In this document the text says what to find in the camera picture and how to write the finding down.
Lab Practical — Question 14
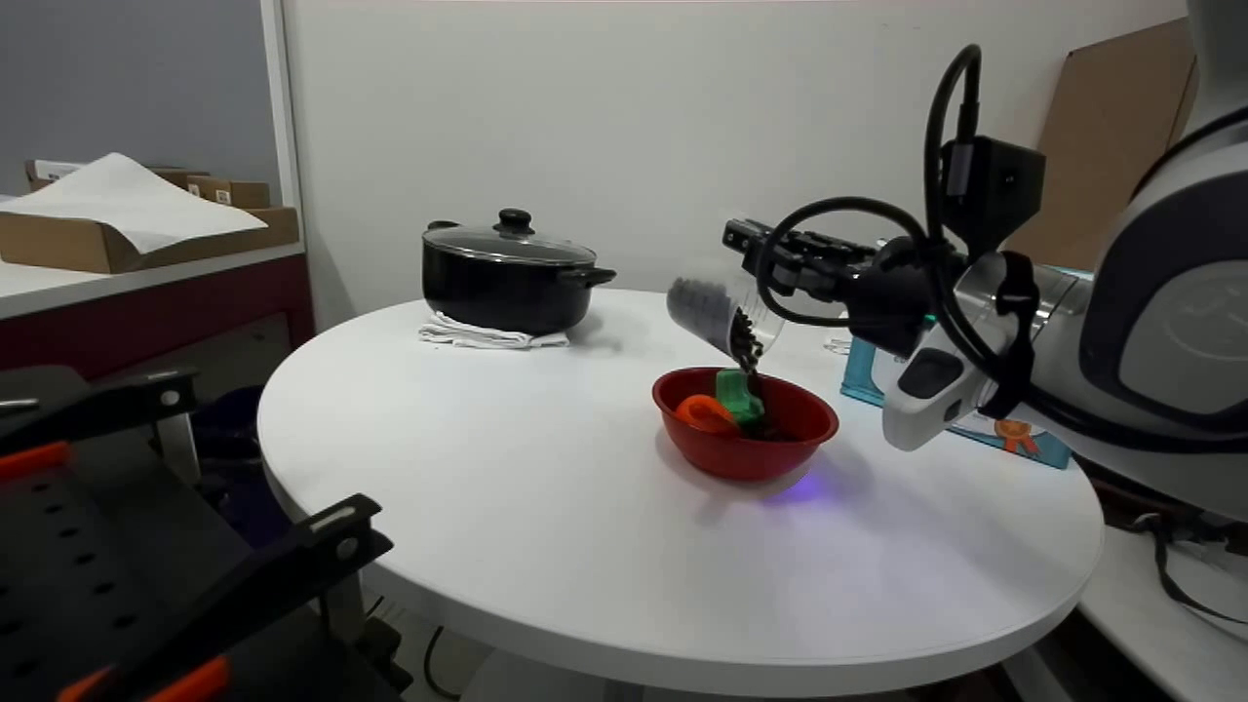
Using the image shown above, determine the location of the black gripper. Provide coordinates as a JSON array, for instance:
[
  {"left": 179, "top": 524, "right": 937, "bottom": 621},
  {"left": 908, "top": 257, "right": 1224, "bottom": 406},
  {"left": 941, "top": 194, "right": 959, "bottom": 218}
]
[{"left": 723, "top": 216, "right": 945, "bottom": 357}]

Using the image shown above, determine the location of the red bowl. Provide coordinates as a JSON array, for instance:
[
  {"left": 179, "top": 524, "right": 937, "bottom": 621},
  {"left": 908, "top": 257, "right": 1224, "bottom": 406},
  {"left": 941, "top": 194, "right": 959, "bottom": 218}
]
[{"left": 647, "top": 364, "right": 843, "bottom": 486}]

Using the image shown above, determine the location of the blue printed cardboard box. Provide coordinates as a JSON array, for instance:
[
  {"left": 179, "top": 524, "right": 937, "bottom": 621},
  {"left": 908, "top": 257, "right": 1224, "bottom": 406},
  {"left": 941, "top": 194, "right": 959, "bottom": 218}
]
[{"left": 838, "top": 334, "right": 1077, "bottom": 474}]

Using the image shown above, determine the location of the green plastic toy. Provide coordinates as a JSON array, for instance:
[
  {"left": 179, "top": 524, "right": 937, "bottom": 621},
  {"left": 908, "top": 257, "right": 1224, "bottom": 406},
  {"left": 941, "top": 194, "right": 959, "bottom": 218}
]
[{"left": 711, "top": 367, "right": 771, "bottom": 433}]

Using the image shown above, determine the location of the orange plastic toy spoon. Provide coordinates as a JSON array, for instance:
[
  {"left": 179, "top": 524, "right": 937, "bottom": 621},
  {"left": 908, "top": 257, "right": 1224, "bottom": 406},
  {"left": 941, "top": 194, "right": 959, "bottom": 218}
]
[{"left": 671, "top": 389, "right": 742, "bottom": 439}]

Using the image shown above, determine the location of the black cooking pot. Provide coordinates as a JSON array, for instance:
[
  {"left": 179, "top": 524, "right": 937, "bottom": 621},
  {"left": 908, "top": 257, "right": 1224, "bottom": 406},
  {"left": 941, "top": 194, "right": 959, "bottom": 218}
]
[{"left": 416, "top": 230, "right": 621, "bottom": 341}]

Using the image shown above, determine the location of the large brown cardboard sheet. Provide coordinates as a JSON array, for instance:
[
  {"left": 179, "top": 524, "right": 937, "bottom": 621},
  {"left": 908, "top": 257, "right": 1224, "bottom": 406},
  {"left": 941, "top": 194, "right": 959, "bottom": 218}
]
[{"left": 1007, "top": 17, "right": 1201, "bottom": 277}]

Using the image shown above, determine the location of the white cloth with red print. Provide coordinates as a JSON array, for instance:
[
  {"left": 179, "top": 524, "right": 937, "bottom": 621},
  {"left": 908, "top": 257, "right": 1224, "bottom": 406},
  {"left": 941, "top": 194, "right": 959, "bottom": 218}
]
[{"left": 416, "top": 309, "right": 577, "bottom": 356}]

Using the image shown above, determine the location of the white low desk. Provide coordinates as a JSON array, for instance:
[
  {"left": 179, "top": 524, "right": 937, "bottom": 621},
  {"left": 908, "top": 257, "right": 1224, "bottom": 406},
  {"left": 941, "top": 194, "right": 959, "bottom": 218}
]
[{"left": 1077, "top": 520, "right": 1248, "bottom": 702}]

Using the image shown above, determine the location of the small brown cardboard box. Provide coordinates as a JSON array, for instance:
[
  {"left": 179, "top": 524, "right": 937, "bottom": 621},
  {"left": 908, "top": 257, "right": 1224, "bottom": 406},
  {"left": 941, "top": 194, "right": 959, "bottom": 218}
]
[{"left": 152, "top": 169, "right": 278, "bottom": 212}]

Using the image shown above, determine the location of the dark red counter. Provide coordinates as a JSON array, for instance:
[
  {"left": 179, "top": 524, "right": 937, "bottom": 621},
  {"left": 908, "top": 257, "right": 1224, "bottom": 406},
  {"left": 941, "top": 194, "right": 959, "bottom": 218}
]
[{"left": 0, "top": 238, "right": 318, "bottom": 395}]

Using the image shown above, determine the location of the white paper sheet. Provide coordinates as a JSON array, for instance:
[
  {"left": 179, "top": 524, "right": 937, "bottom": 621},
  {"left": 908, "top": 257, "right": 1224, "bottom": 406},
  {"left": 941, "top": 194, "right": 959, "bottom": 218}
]
[{"left": 0, "top": 147, "right": 268, "bottom": 257}]

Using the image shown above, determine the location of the flat cardboard tray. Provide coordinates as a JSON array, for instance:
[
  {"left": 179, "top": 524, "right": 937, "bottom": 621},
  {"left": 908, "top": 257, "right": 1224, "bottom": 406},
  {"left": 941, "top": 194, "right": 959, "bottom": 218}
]
[{"left": 0, "top": 191, "right": 304, "bottom": 277}]

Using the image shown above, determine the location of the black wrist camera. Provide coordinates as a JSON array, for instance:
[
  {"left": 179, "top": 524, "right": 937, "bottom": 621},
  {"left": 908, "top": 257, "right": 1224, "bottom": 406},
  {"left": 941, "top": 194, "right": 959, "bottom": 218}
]
[{"left": 941, "top": 138, "right": 1049, "bottom": 257}]

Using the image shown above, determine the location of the black cable on desk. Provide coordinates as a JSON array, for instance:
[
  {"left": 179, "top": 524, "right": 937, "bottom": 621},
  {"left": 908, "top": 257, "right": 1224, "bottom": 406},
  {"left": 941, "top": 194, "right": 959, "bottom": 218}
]
[{"left": 1136, "top": 511, "right": 1248, "bottom": 636}]

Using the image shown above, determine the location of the black frame with orange clips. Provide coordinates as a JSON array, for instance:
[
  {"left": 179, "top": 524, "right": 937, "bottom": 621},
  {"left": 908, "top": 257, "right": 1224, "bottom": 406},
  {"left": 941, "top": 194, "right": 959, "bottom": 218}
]
[{"left": 0, "top": 367, "right": 420, "bottom": 702}]

